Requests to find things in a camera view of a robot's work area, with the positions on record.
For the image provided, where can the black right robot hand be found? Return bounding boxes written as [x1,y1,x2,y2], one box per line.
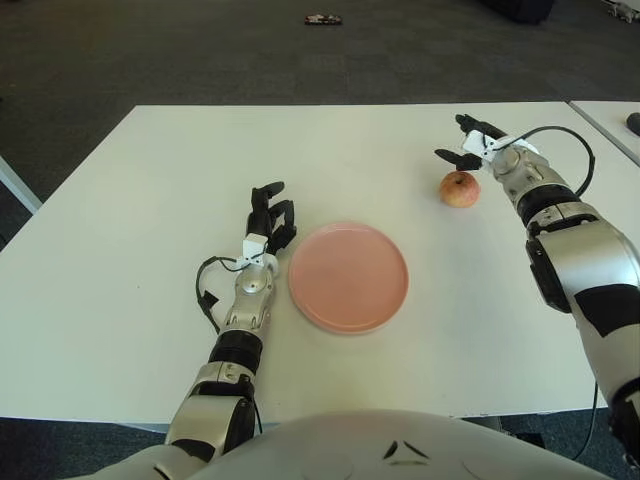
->
[433,113,507,172]

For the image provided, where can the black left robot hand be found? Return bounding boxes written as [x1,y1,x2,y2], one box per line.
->
[244,179,299,256]

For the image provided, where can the red yellow apple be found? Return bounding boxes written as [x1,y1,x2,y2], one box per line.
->
[439,170,482,208]

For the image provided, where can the pink round plate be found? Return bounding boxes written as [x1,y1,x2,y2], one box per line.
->
[288,221,410,335]

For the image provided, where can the large black case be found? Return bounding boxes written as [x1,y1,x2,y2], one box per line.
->
[474,0,557,25]

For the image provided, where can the grey crumpled cloth item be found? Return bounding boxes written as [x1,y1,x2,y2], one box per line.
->
[607,2,640,21]

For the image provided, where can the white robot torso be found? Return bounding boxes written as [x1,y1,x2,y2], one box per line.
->
[94,409,621,480]

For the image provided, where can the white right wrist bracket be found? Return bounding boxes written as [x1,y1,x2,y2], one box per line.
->
[460,130,501,162]

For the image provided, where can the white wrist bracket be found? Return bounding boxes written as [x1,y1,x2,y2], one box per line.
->
[238,233,271,266]
[460,130,501,162]

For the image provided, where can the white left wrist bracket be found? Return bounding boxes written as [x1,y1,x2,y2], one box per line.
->
[238,233,271,266]

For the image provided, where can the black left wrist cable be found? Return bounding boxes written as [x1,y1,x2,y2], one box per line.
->
[195,254,251,334]

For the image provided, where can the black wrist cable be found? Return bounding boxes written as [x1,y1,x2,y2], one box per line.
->
[499,125,597,196]
[195,254,251,334]

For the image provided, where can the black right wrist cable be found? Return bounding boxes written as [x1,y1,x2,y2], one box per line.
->
[499,125,597,196]

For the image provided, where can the white desk frame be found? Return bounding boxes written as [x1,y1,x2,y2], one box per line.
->
[0,153,44,254]

